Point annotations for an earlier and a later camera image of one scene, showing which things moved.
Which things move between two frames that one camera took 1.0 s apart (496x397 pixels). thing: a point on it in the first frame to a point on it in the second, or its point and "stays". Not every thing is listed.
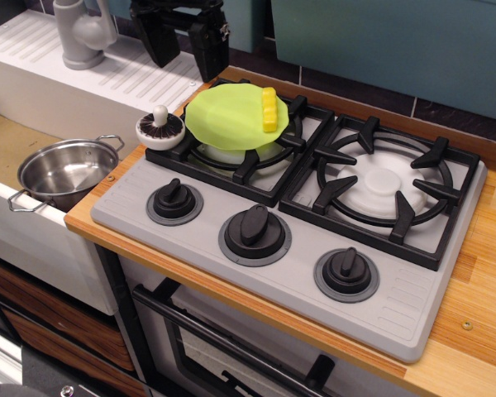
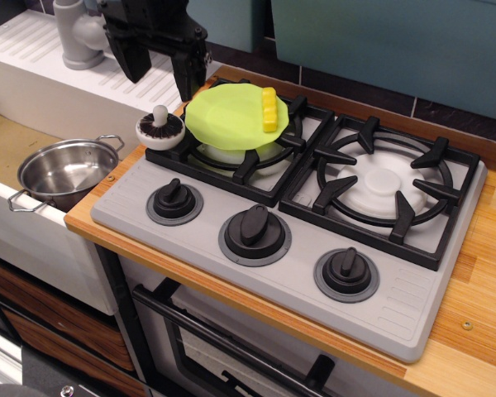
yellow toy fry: (269, 108) stays
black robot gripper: (162, 21) to (167, 26)
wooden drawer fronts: (71, 332) stays
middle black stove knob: (254, 237) stays
